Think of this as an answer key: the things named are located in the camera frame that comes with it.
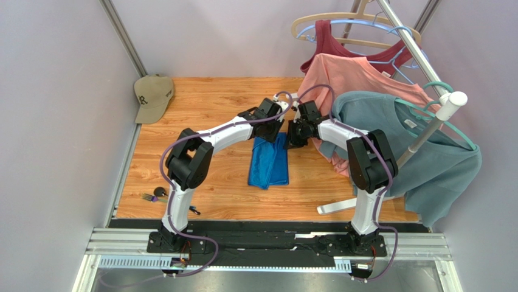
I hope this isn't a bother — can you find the blue cloth napkin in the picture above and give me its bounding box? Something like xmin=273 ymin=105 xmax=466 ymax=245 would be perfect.
xmin=247 ymin=133 xmax=289 ymax=190

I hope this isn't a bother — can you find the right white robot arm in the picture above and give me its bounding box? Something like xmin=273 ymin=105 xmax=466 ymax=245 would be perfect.
xmin=285 ymin=119 xmax=398 ymax=246

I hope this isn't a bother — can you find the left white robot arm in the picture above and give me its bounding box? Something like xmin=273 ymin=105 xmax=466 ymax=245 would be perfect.
xmin=159 ymin=112 xmax=284 ymax=241

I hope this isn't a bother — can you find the salmon pink t-shirt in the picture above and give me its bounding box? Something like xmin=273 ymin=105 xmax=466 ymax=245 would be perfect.
xmin=297 ymin=52 xmax=443 ymax=177

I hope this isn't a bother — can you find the maroon tank top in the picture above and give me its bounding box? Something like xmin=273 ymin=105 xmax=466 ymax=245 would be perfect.
xmin=300 ymin=20 xmax=413 ymax=75

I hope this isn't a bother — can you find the beige baseball cap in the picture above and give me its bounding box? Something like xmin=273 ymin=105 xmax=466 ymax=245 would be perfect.
xmin=134 ymin=74 xmax=174 ymax=124

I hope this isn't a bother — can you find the teal green hanger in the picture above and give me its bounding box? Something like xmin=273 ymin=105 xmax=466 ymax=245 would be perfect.
xmin=395 ymin=82 xmax=478 ymax=151

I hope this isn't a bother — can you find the black spoon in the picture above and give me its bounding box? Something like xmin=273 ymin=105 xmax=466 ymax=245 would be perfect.
xmin=153 ymin=187 xmax=169 ymax=198

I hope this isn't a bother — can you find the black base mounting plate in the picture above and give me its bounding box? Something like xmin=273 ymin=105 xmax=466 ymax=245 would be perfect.
xmin=108 ymin=219 xmax=384 ymax=265

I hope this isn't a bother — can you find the beige wooden hanger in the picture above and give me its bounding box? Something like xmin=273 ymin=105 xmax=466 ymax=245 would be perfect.
xmin=291 ymin=1 xmax=398 ymax=49

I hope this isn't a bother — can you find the black fork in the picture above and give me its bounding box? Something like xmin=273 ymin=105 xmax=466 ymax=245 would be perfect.
xmin=142 ymin=193 xmax=201 ymax=215

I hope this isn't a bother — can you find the light blue hanger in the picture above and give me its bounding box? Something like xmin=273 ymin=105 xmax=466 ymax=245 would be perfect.
xmin=295 ymin=20 xmax=430 ymax=86

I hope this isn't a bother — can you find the teal t-shirt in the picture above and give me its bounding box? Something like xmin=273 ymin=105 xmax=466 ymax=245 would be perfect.
xmin=316 ymin=91 xmax=482 ymax=227

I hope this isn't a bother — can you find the metal clothes rack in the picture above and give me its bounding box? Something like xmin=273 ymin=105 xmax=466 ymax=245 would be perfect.
xmin=284 ymin=0 xmax=468 ymax=215

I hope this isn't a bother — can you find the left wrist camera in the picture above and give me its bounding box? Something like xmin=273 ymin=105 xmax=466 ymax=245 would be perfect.
xmin=237 ymin=96 xmax=289 ymax=122

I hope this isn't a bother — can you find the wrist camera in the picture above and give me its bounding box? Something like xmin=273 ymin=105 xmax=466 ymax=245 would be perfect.
xmin=294 ymin=100 xmax=329 ymax=125
xmin=237 ymin=96 xmax=289 ymax=122

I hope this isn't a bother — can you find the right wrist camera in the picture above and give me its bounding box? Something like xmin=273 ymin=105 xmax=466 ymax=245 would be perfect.
xmin=294 ymin=100 xmax=329 ymax=125

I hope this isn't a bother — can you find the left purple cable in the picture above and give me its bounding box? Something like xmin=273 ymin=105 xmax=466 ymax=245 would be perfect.
xmin=98 ymin=91 xmax=294 ymax=284

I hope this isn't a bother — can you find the aluminium frame rail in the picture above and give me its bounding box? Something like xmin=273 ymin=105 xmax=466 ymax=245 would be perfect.
xmin=85 ymin=228 xmax=457 ymax=278

